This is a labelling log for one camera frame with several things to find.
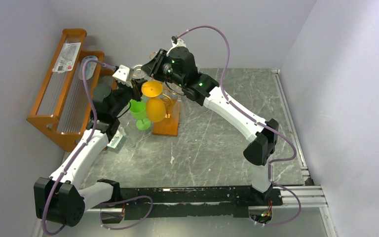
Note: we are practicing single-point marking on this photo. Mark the clear wine glass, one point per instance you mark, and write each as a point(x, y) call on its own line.
point(138, 73)

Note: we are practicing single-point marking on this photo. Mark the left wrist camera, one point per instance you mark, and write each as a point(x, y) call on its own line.
point(123, 75)

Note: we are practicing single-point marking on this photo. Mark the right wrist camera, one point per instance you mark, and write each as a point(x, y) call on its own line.
point(177, 42)

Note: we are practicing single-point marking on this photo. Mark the orange wooden shelf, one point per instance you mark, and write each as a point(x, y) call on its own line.
point(61, 110)

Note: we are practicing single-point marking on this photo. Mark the green plastic goblet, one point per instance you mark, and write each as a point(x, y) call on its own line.
point(138, 111)

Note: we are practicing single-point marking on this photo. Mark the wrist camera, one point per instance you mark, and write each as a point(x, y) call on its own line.
point(123, 75)
point(177, 42)

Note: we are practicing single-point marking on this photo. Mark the small white packet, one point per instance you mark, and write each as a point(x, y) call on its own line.
point(117, 142)

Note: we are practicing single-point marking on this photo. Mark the small clear glass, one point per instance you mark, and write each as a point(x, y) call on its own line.
point(125, 127)

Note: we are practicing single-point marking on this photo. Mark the gold wire glass rack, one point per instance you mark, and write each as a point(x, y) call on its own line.
point(171, 92)

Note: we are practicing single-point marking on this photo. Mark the wooden rack base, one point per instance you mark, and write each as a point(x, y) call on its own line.
point(170, 124)

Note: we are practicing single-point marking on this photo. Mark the white packaged item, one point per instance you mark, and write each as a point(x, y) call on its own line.
point(67, 57)

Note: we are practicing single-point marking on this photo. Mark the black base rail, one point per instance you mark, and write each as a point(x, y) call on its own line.
point(159, 202)

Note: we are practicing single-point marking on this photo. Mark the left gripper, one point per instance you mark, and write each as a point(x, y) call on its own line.
point(136, 89)

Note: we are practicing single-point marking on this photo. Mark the orange plastic goblet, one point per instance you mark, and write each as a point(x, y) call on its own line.
point(155, 107)

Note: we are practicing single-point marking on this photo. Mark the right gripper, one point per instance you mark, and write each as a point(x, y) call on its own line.
point(153, 68)

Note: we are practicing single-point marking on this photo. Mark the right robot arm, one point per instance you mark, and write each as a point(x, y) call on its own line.
point(178, 66)

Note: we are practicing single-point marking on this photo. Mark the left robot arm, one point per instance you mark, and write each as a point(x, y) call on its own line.
point(59, 198)

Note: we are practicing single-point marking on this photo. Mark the blue packaged item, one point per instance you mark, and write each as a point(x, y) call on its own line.
point(89, 68)

